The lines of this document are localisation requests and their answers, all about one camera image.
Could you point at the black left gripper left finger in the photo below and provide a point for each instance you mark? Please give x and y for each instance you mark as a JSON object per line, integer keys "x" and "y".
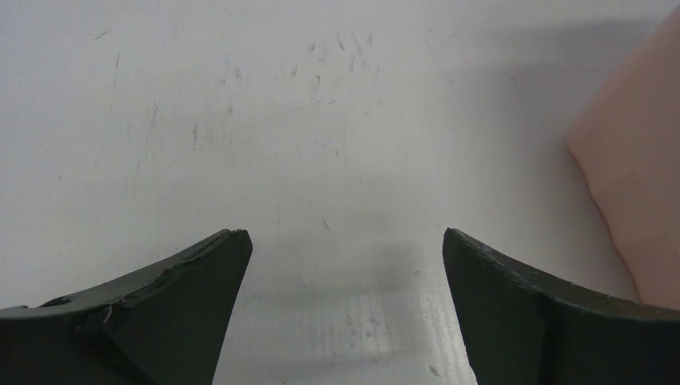
{"x": 162, "y": 324}

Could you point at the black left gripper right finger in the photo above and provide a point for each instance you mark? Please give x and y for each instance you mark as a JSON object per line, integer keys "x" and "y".
{"x": 521, "y": 325}

